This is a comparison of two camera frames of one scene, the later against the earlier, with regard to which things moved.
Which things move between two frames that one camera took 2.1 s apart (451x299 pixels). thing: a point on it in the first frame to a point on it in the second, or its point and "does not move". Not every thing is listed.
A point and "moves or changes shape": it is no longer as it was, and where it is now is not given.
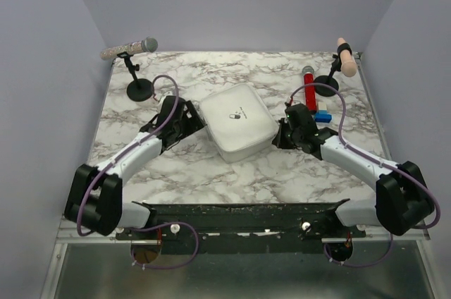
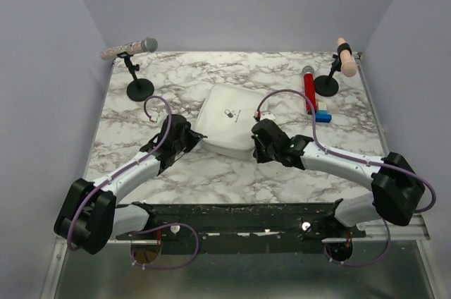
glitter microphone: (148, 44) does not move
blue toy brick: (323, 116) does not move
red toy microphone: (310, 93) does not move
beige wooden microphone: (348, 66) does not move
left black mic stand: (138, 89) does not move
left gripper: (194, 123) to (193, 138)
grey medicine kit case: (238, 121) moves or changes shape
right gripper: (280, 140) to (261, 156)
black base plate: (211, 228) does not move
